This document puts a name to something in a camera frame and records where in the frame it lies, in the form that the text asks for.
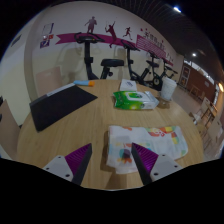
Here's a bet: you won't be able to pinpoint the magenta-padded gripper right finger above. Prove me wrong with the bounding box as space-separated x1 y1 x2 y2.
130 142 184 187

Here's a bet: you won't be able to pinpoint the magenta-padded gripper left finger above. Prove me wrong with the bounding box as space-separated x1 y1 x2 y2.
43 143 93 186

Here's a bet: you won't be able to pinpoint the white towel with colourful print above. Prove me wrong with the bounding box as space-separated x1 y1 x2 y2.
106 124 189 175

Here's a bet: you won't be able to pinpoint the black rectangular mat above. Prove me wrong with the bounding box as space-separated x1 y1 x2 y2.
29 83 99 133

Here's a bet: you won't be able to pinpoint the brown round coaster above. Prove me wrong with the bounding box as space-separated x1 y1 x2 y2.
157 96 172 109

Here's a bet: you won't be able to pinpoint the green wet wipes pack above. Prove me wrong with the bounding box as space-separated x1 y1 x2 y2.
112 90 160 111

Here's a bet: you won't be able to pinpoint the white cup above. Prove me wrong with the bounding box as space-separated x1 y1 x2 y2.
159 76 178 101

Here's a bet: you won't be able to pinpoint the small white tissue pack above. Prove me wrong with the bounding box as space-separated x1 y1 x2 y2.
118 78 138 92

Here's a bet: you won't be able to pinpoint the blue and orange tube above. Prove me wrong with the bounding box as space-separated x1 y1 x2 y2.
73 79 96 88

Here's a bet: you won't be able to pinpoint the black exercise bike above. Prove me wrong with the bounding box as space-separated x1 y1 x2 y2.
161 58 179 81
74 32 125 81
144 49 164 92
120 39 151 86

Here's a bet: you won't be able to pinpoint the ceiling lights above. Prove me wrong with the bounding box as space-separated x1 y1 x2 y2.
173 5 198 58

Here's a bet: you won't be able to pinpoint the wall poster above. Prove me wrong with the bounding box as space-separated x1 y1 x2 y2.
39 22 55 49

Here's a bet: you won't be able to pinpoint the dark wall sign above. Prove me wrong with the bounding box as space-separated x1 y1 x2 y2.
11 34 23 46

